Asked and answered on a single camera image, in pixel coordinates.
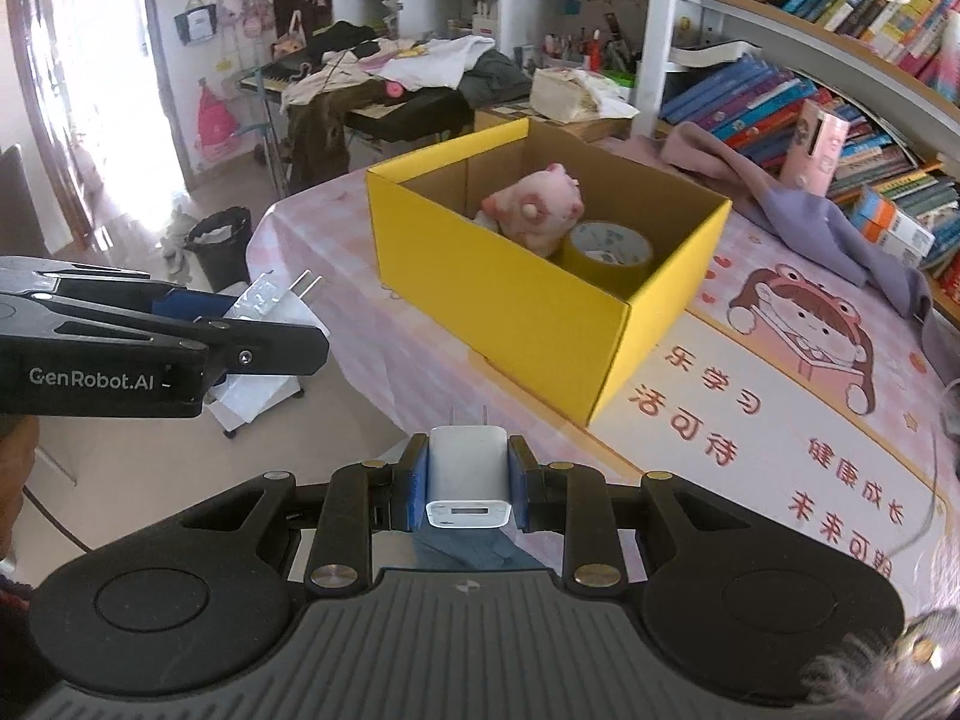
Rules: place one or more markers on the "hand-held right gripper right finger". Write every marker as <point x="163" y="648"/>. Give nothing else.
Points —
<point x="519" y="487"/>

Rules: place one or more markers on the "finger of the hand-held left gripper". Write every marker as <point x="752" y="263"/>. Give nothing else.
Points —
<point x="187" y="304"/>
<point x="270" y="352"/>

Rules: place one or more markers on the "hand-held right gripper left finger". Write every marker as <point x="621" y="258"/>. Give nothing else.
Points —
<point x="418" y="487"/>

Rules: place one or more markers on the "white charger with port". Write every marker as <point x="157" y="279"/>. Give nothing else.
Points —
<point x="469" y="472"/>

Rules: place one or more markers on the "small white charger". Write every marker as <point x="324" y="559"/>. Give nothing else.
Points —
<point x="262" y="300"/>

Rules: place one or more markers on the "yellow cardboard box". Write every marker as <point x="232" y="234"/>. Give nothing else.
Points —
<point x="525" y="315"/>

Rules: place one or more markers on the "yellowish packing tape roll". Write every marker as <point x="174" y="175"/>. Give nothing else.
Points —
<point x="607" y="271"/>

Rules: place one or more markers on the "white soft pouch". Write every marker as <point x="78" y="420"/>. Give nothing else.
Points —
<point x="486" y="221"/>

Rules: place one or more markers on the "pink plush pig toy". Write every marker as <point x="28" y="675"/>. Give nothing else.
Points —
<point x="540" y="202"/>

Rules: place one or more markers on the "person's left forearm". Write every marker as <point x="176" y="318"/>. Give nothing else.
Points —
<point x="15" y="480"/>

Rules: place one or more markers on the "white plastic storage box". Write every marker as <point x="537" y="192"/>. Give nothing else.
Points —
<point x="255" y="401"/>

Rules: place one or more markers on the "black trash bin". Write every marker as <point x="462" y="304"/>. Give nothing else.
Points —
<point x="217" y="247"/>

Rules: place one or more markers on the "blue tufted chair cushion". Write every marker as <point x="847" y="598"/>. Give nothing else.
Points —
<point x="465" y="551"/>

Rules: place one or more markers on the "pink backpack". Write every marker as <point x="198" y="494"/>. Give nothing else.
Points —
<point x="216" y="124"/>

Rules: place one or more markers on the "brown garment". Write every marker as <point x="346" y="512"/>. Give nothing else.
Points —
<point x="315" y="142"/>

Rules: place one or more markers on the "pink ball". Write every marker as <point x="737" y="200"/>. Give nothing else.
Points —
<point x="394" y="91"/>

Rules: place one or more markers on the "pink hanging bag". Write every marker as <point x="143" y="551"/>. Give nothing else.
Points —
<point x="244" y="11"/>

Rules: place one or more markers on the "white t-shirt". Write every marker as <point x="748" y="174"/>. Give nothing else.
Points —
<point x="442" y="60"/>

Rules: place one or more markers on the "dark grey garment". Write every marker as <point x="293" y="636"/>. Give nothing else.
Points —
<point x="495" y="79"/>

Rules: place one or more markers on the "lavender pink cloth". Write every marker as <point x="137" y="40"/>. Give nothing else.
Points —
<point x="795" y="217"/>

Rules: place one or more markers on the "fluffy grey garment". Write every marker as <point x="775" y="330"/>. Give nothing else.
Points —
<point x="900" y="660"/>

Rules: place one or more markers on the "group of pens and bottles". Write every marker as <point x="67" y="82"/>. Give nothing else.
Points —
<point x="592" y="45"/>

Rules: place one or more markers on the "tall pink box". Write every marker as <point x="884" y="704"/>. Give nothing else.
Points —
<point x="814" y="150"/>

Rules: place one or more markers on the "row of colourful books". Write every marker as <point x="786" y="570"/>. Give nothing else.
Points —
<point x="750" y="97"/>

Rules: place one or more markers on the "blue orange white carton stack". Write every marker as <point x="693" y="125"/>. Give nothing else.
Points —
<point x="892" y="229"/>

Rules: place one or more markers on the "white bookshelf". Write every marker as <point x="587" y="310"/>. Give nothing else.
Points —
<point x="660" y="30"/>

